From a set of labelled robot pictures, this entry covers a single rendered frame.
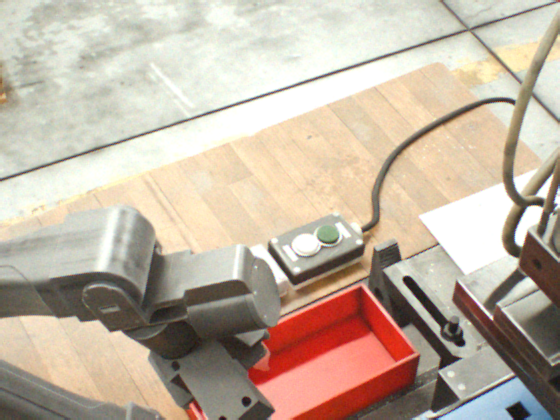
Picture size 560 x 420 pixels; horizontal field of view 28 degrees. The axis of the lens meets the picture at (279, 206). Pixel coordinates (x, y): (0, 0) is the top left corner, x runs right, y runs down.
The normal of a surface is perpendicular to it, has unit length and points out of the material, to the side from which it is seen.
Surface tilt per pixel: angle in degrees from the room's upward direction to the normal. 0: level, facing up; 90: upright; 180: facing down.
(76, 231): 20
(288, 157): 0
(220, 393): 30
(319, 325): 90
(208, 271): 26
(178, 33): 0
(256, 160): 0
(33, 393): 37
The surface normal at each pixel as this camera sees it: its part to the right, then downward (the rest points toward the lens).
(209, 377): -0.40, -0.41
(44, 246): -0.31, -0.66
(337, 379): 0.03, -0.67
